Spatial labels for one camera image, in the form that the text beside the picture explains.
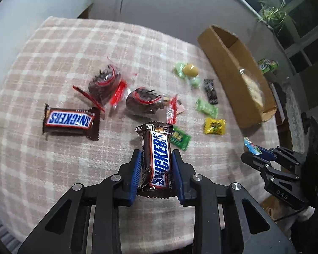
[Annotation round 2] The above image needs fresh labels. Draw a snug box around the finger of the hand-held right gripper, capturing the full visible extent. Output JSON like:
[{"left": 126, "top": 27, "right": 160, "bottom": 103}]
[
  {"left": 241, "top": 152, "right": 300, "bottom": 184},
  {"left": 254, "top": 144, "right": 302, "bottom": 172}
]

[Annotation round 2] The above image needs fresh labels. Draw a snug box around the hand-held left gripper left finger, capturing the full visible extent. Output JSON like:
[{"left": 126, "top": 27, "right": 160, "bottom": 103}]
[{"left": 17, "top": 149, "right": 144, "bottom": 254}]

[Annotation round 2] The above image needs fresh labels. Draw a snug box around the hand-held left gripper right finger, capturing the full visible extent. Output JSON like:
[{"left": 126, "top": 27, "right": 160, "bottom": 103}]
[{"left": 171, "top": 149, "right": 297, "bottom": 254}]

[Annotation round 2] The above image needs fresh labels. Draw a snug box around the small blue white candy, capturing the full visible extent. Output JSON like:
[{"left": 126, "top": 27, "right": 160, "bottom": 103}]
[{"left": 243, "top": 137, "right": 263, "bottom": 155}]

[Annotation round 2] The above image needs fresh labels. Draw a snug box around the brown chocolate bar blue label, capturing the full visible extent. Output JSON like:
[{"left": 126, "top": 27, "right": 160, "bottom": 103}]
[
  {"left": 42, "top": 104, "right": 101, "bottom": 141},
  {"left": 135, "top": 122, "right": 177, "bottom": 199}
]

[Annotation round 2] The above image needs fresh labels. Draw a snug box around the green candy packet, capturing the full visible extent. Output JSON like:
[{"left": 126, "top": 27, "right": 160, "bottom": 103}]
[
  {"left": 171, "top": 126, "right": 192, "bottom": 152},
  {"left": 195, "top": 98, "right": 219, "bottom": 119}
]

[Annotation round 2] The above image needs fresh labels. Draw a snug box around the yellow candy packet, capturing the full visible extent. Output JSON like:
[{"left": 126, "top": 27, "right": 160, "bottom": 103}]
[{"left": 203, "top": 117, "right": 226, "bottom": 135}]

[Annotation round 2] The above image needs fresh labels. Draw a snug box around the chocolate cake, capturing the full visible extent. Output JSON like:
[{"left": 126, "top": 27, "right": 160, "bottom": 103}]
[
  {"left": 125, "top": 87, "right": 186, "bottom": 126},
  {"left": 72, "top": 56, "right": 137, "bottom": 113}
]

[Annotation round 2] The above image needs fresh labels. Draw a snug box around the cardboard box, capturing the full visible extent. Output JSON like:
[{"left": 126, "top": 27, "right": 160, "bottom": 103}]
[{"left": 197, "top": 25, "right": 278, "bottom": 129}]

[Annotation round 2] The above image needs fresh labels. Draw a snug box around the small black candy packet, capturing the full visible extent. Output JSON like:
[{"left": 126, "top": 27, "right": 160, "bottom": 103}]
[{"left": 203, "top": 79, "right": 219, "bottom": 105}]

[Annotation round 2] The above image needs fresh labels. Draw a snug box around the bright green snack bag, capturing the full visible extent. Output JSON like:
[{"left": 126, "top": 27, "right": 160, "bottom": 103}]
[{"left": 257, "top": 58, "right": 279, "bottom": 74}]

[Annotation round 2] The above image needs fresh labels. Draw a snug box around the pink plaid cloth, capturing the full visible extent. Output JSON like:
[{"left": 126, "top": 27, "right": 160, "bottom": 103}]
[{"left": 0, "top": 16, "right": 281, "bottom": 247}]

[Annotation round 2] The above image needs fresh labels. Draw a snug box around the green-wrapped candy with yellow ball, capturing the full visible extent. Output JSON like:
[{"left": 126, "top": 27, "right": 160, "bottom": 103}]
[{"left": 173, "top": 62, "right": 202, "bottom": 88}]

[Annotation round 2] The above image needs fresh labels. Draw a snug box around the green potted plant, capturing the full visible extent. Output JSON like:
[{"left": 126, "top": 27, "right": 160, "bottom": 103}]
[{"left": 256, "top": 0, "right": 294, "bottom": 29}]

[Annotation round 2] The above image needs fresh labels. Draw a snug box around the striped grey clothing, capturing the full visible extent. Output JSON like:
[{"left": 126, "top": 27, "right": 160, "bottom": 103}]
[{"left": 0, "top": 193, "right": 23, "bottom": 254}]

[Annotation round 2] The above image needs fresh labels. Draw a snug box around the white window frame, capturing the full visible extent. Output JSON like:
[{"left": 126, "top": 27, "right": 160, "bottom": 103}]
[{"left": 277, "top": 0, "right": 318, "bottom": 75}]

